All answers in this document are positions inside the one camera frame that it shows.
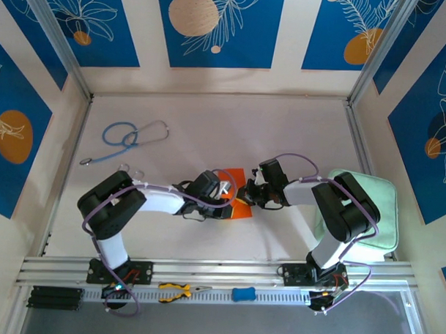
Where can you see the blue bone-shaped sponge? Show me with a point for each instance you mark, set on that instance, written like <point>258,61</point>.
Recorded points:
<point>243,294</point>

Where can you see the right black controller board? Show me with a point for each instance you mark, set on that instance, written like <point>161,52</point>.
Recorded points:
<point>324,300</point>

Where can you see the blue tube stethoscope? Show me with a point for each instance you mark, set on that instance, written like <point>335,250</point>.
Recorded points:
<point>85,161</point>

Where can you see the aluminium front rail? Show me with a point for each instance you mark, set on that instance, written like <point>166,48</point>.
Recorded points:
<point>223,271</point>

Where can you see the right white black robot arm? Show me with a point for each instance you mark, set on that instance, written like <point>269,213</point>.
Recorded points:
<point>299,193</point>

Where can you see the left black controller board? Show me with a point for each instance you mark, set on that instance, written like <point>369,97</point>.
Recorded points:
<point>116,288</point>

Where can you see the black ribbed block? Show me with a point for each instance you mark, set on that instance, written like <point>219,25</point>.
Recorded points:
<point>55,298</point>

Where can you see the orange square paper sheet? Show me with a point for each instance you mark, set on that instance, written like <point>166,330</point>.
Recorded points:
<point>235,178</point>

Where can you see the light green folded cushion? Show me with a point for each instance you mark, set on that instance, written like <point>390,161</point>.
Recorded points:
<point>388,196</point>

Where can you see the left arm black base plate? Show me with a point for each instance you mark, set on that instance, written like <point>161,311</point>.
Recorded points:
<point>144,272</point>

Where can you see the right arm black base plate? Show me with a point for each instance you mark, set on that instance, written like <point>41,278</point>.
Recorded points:
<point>292,274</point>

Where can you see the aluminium side rail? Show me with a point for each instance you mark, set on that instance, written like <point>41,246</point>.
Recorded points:
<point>73,147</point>
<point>361,142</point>

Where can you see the blue floral wall poster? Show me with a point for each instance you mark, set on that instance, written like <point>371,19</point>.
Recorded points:
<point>249,47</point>
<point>323,31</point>
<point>33,46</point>
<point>418,42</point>
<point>103,42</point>
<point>13,93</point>
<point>428,174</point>

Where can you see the aluminium frame post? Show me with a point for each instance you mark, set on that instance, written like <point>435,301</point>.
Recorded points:
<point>381,51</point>
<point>58,40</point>

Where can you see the black controller board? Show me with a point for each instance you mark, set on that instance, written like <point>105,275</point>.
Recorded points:
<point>324,300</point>
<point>116,288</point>

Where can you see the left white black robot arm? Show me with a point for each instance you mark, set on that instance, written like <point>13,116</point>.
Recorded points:
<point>159,203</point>

